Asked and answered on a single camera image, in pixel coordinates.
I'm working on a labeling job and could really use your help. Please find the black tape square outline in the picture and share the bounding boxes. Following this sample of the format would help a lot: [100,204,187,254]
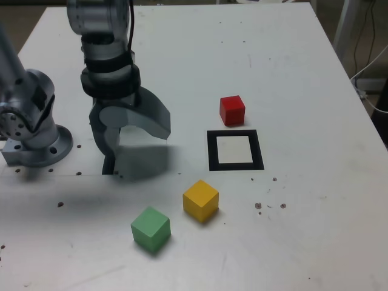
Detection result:
[206,129,265,172]

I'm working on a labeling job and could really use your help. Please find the black tape strip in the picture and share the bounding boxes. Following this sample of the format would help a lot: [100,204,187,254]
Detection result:
[102,155,118,176]

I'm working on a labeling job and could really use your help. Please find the green cube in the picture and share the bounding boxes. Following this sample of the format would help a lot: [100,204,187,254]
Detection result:
[130,206,172,254]

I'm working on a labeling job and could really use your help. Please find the white background cable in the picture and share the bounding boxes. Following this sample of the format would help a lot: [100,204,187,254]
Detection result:
[350,44,388,113]

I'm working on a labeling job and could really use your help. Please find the thin black background cable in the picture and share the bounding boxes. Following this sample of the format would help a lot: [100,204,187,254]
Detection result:
[353,0,378,76]

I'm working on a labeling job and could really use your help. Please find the red cube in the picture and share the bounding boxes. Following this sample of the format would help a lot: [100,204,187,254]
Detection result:
[219,95,246,127]

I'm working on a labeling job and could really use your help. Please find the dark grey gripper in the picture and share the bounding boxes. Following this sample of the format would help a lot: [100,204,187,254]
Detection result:
[89,86,172,161]

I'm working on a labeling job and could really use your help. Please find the yellow cube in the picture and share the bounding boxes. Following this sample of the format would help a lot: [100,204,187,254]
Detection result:
[182,179,219,224]

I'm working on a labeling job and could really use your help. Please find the white metal frame leg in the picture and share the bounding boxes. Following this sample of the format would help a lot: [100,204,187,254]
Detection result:
[332,0,360,61]

